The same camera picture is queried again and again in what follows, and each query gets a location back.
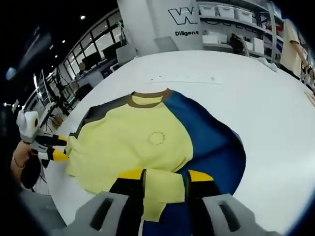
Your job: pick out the white pillar with logo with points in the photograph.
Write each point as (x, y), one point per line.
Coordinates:
(147, 24)

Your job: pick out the black desk monitor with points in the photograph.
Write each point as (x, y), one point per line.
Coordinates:
(110, 51)
(91, 60)

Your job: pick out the light wooden board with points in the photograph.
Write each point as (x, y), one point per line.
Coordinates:
(310, 98)

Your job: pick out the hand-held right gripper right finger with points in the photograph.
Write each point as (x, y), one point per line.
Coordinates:
(211, 216)

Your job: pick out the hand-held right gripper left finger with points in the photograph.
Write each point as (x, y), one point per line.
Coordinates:
(103, 216)

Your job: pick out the grey shelving unit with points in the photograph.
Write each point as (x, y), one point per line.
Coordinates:
(256, 29)

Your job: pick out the yellow blue grey garment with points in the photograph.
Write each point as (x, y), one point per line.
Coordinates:
(123, 137)

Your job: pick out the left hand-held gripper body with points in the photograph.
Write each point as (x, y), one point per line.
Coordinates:
(28, 125)

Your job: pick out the black office chair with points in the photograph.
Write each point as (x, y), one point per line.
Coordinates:
(237, 44)

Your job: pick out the white crumpled cloth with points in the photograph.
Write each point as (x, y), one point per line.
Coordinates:
(268, 64)

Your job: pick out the white storage box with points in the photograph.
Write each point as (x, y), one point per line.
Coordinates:
(225, 11)
(206, 9)
(242, 14)

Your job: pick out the person's left hand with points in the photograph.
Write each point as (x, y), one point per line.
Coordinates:
(22, 155)

